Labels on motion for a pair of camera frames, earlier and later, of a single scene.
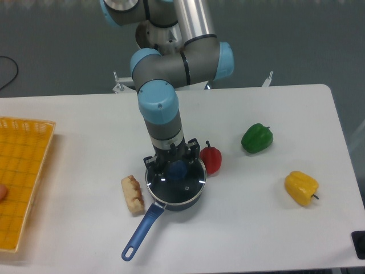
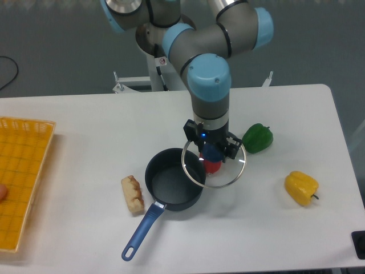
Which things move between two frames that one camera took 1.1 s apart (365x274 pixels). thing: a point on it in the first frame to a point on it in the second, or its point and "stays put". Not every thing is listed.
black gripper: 164,156 to 197,135
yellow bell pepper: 301,186 stays put
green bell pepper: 258,138 stays put
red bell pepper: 211,158 stays put
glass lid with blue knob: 183,182 to 207,168
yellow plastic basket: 23,143 stays put
